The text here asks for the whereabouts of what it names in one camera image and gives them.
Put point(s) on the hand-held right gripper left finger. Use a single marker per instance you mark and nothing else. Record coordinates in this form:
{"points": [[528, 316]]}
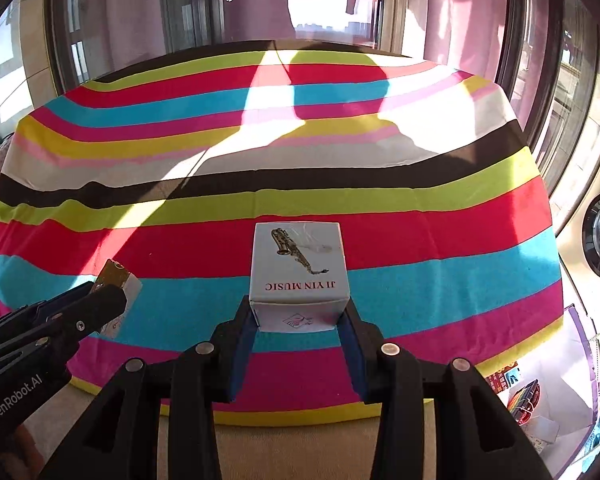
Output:
{"points": [[242, 355]]}

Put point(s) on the striped colourful cloth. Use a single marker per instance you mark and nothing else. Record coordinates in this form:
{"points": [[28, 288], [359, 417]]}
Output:
{"points": [[180, 240]]}

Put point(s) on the person's left hand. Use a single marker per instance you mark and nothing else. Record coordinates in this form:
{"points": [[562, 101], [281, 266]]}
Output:
{"points": [[17, 455]]}

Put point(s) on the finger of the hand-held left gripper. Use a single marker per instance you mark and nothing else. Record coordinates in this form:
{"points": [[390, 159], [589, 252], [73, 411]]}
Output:
{"points": [[55, 305], [95, 310]]}

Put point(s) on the yellow and white box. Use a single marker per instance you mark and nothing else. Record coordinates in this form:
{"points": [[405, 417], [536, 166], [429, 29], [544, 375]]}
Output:
{"points": [[125, 282]]}

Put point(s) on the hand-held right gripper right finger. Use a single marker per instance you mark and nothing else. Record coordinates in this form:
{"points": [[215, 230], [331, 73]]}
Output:
{"points": [[352, 355]]}

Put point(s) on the white saxophone print box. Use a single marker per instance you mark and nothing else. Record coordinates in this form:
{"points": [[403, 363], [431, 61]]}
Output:
{"points": [[300, 265]]}

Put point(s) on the purple storage bin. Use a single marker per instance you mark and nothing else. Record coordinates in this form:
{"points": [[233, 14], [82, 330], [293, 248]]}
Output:
{"points": [[578, 322]]}

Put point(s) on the pink curtain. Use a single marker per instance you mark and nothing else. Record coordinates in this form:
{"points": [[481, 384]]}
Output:
{"points": [[460, 20]]}

